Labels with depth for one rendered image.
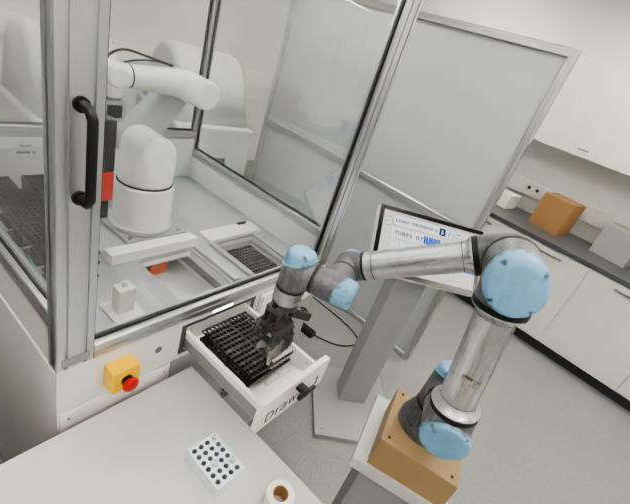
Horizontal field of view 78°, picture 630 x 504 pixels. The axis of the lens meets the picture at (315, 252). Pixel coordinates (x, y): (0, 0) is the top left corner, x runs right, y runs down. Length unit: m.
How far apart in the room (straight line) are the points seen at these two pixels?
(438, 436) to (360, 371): 1.26
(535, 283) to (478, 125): 1.77
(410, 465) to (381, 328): 0.96
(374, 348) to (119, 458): 1.37
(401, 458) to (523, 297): 0.60
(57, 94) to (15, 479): 0.79
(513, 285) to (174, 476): 0.87
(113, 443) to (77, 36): 0.88
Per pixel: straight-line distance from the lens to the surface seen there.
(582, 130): 4.01
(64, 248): 0.87
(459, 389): 0.97
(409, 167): 2.66
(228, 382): 1.15
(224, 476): 1.10
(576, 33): 4.54
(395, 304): 1.97
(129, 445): 1.16
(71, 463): 1.15
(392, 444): 1.20
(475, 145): 2.49
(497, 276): 0.80
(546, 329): 3.90
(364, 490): 1.41
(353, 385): 2.31
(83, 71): 0.75
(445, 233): 1.89
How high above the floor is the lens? 1.73
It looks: 27 degrees down
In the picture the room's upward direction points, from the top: 19 degrees clockwise
